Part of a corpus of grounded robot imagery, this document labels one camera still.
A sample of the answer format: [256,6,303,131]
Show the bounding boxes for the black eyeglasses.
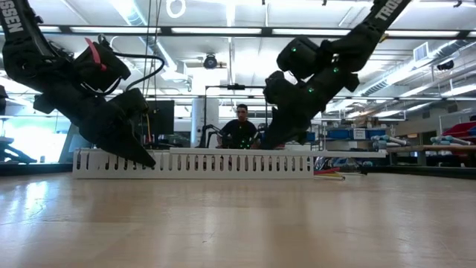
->
[314,156,367,175]

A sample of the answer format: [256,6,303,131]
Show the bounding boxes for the person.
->
[216,103,262,150]

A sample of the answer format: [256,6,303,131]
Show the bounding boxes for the black dome ceiling camera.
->
[202,54,219,71]

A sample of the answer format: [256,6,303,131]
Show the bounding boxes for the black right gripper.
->
[260,69,360,150]

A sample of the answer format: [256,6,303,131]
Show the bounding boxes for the yellow wire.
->
[313,173,347,182]

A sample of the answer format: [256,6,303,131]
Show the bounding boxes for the shelf with blue bins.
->
[305,122,390,152]

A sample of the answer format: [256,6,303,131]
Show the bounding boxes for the white slotted cable duct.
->
[72,147,315,180]

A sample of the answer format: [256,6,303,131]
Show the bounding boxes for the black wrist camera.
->
[72,36,132,96]
[276,36,334,81]

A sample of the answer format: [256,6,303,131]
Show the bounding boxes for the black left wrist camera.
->
[72,36,132,96]

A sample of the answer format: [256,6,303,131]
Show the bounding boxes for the red strap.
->
[84,36,108,72]

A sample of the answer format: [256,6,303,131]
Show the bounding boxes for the red storage bin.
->
[441,121,476,139]

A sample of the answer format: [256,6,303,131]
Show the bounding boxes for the black overhead camera rig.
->
[203,83,268,128]

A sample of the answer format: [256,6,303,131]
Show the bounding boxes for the black computer monitor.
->
[143,99,176,137]

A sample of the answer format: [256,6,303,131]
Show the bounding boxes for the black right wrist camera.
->
[276,36,334,81]

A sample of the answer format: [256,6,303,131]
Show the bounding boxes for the black camera cable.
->
[113,51,167,92]

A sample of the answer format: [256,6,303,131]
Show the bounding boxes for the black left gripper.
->
[33,87,157,168]

